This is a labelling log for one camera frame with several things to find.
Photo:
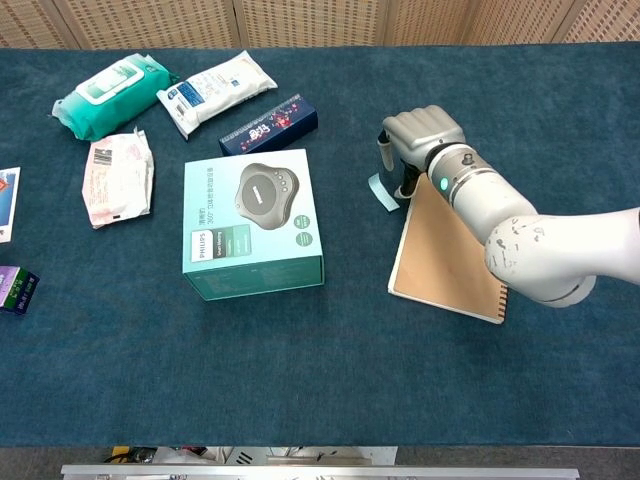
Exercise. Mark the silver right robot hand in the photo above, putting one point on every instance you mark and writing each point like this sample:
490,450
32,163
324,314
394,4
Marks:
425,130

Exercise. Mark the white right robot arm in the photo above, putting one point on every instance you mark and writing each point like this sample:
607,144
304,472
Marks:
500,210

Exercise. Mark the dark blue long box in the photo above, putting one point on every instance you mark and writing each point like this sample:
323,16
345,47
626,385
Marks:
270,125

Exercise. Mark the green Philips paper box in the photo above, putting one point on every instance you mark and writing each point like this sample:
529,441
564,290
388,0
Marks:
225,200

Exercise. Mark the brown spiral notebook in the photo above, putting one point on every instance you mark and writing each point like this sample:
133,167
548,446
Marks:
440,260

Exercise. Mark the beige woven folding screen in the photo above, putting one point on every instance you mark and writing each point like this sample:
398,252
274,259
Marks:
310,20

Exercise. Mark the white blue tissue pack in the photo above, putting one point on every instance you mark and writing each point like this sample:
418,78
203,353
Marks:
215,90

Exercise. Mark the pink wipes pack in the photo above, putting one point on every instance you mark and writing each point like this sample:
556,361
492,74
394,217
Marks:
117,180

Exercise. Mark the green wet wipes pack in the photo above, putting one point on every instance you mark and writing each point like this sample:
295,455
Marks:
110,100

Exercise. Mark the white card at edge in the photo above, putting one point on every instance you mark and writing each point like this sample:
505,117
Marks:
7,210

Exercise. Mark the purple small carton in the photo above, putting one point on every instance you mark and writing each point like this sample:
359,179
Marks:
17,290

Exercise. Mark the aluminium profile rail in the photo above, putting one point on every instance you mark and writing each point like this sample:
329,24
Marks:
300,472

